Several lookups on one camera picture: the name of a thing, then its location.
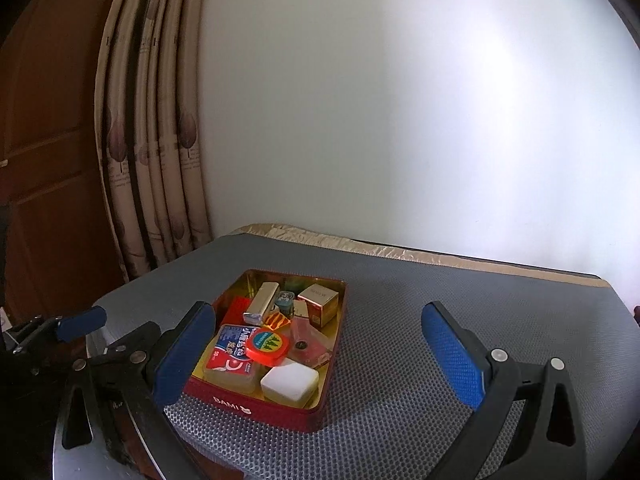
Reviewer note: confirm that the brown wooden object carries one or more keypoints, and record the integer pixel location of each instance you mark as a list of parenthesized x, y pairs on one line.
[(636, 316)]

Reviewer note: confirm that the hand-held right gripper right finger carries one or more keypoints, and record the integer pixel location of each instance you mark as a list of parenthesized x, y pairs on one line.
[(452, 355)]

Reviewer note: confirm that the red tin box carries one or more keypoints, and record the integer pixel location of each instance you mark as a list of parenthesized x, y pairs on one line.
[(230, 402)]

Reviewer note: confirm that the clear printed card box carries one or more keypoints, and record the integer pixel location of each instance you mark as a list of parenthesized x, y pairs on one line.
[(227, 360)]

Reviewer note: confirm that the round orange tin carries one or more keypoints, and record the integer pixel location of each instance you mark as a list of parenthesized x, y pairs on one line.
[(268, 344)]

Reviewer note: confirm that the small red box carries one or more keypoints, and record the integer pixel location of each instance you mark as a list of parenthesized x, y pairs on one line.
[(235, 312)]

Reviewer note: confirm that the white charger cube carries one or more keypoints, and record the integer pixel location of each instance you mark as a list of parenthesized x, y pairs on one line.
[(290, 384)]

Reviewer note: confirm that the gold lipstick tube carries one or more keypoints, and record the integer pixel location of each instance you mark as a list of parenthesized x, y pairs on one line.
[(261, 302)]

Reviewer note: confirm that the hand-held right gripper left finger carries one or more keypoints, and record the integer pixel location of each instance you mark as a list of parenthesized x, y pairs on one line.
[(180, 355)]

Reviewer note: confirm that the beige printed curtain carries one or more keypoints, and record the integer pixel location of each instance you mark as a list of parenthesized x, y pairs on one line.
[(150, 135)]

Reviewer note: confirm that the small clear blue bottle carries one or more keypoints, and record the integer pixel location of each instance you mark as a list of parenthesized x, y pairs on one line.
[(285, 302)]

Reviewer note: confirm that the brown wooden wardrobe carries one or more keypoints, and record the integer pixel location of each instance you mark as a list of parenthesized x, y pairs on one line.
[(50, 160)]

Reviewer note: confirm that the brown carton box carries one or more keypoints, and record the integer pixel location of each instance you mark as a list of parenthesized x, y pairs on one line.
[(320, 305)]

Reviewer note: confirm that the yellow orange striped cube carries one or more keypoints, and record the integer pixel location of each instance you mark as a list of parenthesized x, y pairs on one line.
[(277, 321)]

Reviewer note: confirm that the clear box with pink contents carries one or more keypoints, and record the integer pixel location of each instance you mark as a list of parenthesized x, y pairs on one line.
[(307, 330)]

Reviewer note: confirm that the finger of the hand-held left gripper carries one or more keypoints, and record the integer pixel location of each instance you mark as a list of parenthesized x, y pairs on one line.
[(80, 324), (135, 337)]

